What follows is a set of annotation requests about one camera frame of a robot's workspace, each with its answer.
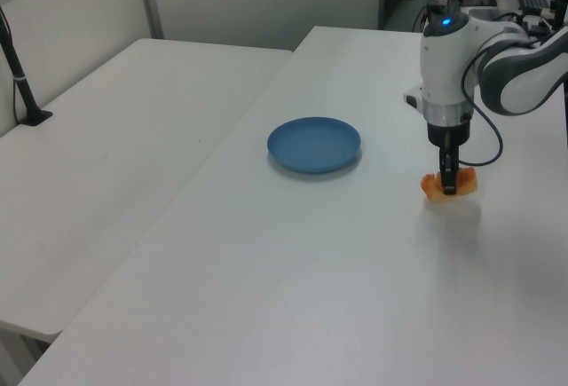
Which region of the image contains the black camera pole with base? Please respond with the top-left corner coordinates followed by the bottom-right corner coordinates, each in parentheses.
top-left (0, 4), bottom-right (54, 127)

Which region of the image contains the grey partition post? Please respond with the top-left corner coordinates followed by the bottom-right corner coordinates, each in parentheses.
top-left (134, 0), bottom-right (166, 41)

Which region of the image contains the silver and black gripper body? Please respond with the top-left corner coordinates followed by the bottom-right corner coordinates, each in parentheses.
top-left (422, 99), bottom-right (474, 147)

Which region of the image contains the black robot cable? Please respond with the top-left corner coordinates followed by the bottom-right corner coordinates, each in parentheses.
top-left (460, 33), bottom-right (506, 168)

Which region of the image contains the black stand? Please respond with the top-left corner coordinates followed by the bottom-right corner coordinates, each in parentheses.
top-left (548, 0), bottom-right (568, 30)

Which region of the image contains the blue round plate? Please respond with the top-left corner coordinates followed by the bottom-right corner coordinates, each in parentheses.
top-left (266, 115), bottom-right (362, 177)

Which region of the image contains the orange braided bread piece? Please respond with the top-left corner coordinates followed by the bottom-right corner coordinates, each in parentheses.
top-left (420, 167), bottom-right (481, 205)

